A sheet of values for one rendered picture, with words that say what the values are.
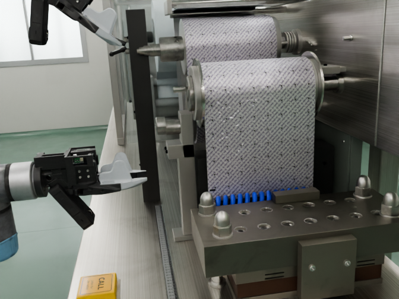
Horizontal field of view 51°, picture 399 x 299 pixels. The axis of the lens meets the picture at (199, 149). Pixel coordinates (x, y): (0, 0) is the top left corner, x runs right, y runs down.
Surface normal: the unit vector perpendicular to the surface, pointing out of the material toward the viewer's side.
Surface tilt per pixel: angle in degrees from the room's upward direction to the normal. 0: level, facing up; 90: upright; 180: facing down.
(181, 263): 0
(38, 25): 89
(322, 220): 0
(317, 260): 90
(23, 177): 61
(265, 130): 90
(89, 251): 0
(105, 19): 86
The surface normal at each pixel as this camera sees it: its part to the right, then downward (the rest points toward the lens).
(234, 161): 0.16, 0.26
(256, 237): -0.05, -0.96
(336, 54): -0.99, 0.09
